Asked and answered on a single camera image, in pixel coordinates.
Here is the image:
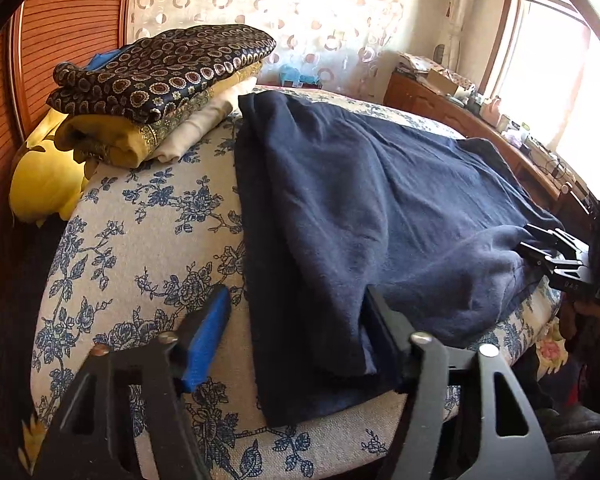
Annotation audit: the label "teal box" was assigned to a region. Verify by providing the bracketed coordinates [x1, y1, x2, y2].
[279, 65, 323, 88]

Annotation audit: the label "person's right hand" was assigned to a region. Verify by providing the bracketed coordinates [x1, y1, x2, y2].
[560, 302, 600, 356]

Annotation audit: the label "yellow patterned folded cloth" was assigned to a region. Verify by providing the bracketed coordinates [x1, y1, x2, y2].
[60, 60, 266, 168]

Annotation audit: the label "navy medallion patterned folded cloth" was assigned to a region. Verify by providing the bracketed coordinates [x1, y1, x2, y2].
[46, 24, 277, 125]

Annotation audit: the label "yellow pillow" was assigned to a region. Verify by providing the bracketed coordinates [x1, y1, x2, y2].
[9, 109, 101, 226]

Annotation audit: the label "blue cloth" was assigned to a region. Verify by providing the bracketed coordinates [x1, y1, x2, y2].
[86, 49, 118, 70]

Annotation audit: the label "person's grey trousers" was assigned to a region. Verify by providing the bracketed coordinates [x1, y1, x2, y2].
[540, 400, 600, 480]

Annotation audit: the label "navy printed t-shirt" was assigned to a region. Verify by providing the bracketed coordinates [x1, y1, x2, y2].
[234, 91, 576, 428]

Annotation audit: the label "wooden slatted headboard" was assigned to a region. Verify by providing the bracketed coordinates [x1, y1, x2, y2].
[0, 0, 131, 311]

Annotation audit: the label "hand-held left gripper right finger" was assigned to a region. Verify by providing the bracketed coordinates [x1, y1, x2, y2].
[364, 285, 553, 480]

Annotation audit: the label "cardboard box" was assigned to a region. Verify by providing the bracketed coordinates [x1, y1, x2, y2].
[425, 67, 461, 93]

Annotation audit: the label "white folded cloth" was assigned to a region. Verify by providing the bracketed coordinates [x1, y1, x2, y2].
[155, 76, 258, 163]

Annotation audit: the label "window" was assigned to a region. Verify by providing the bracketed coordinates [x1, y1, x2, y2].
[480, 0, 600, 201]

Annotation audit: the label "blue floral bedspread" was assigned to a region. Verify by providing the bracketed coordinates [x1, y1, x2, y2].
[30, 85, 566, 480]

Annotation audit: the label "sheer circle patterned curtain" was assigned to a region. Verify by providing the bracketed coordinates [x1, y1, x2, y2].
[125, 0, 461, 91]

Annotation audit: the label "pink floral quilt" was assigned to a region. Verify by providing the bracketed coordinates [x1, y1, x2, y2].
[535, 305, 571, 381]

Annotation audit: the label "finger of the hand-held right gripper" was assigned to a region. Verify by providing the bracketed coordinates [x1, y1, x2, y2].
[525, 224, 590, 262]
[517, 242, 586, 281]

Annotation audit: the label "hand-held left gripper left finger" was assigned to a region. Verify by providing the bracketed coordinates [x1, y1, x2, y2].
[17, 284, 232, 480]

